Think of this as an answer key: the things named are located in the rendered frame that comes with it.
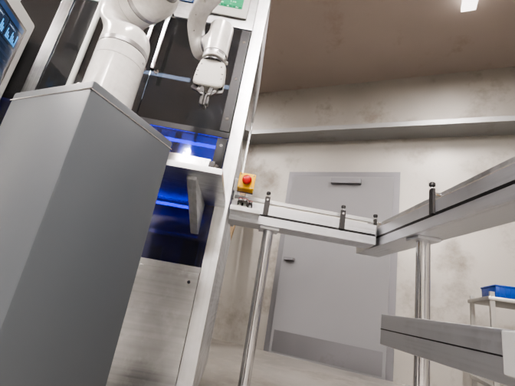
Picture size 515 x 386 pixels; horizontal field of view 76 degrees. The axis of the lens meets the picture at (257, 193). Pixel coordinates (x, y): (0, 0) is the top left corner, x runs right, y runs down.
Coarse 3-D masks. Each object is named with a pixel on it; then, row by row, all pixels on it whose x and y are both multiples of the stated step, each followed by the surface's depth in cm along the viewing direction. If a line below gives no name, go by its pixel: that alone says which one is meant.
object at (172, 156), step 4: (172, 152) 105; (172, 156) 105; (176, 156) 105; (180, 156) 105; (184, 156) 105; (188, 156) 105; (192, 156) 105; (176, 160) 104; (180, 160) 104; (184, 160) 105; (188, 160) 105; (192, 160) 105; (196, 160) 105; (200, 160) 105; (204, 160) 105; (208, 160) 105; (196, 164) 104; (200, 164) 105; (204, 164) 105
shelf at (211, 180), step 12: (168, 168) 104; (180, 168) 102; (192, 168) 101; (204, 168) 101; (216, 168) 102; (168, 180) 115; (180, 180) 113; (204, 180) 109; (216, 180) 107; (168, 192) 131; (180, 192) 128; (204, 192) 122; (216, 192) 120; (216, 204) 137
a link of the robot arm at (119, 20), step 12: (108, 0) 87; (120, 0) 85; (108, 12) 86; (120, 12) 87; (132, 12) 86; (108, 24) 80; (120, 24) 80; (132, 24) 81; (144, 24) 89; (108, 36) 78; (120, 36) 79; (132, 36) 80; (144, 36) 83; (144, 48) 83
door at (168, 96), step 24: (168, 48) 162; (168, 72) 158; (192, 72) 159; (144, 96) 153; (168, 96) 154; (192, 96) 155; (216, 96) 156; (168, 120) 151; (192, 120) 151; (216, 120) 152
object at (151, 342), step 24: (144, 264) 130; (168, 264) 131; (144, 288) 128; (168, 288) 128; (192, 288) 129; (216, 288) 160; (144, 312) 125; (168, 312) 126; (216, 312) 216; (120, 336) 122; (144, 336) 123; (168, 336) 123; (120, 360) 120; (144, 360) 120; (168, 360) 121; (120, 384) 117; (144, 384) 118; (168, 384) 118
